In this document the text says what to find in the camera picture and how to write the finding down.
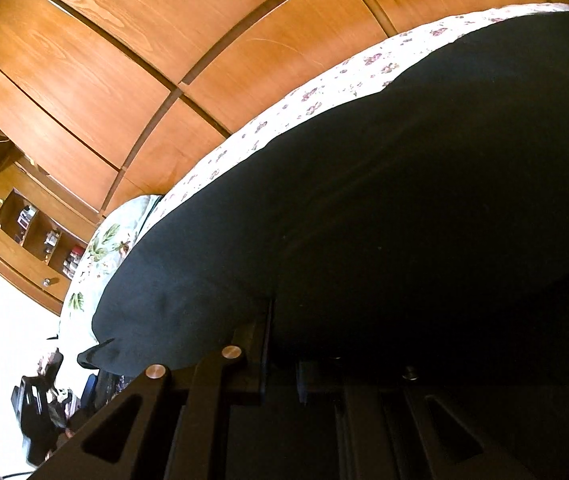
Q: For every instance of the floral bedsheet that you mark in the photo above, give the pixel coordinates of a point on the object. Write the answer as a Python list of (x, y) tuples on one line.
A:
[(314, 95)]

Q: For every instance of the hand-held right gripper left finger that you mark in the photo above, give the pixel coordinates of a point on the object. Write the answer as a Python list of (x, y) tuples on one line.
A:
[(252, 360)]

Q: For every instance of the leaf print pillow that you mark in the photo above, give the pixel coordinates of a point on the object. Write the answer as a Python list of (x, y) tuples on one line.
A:
[(112, 245)]

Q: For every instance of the wooden wardrobe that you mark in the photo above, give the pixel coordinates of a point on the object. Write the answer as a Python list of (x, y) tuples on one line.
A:
[(114, 85)]

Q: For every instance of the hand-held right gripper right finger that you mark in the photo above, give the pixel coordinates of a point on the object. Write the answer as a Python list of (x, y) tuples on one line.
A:
[(307, 380)]

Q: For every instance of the black pants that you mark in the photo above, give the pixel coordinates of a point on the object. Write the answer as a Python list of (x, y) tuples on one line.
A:
[(364, 210)]

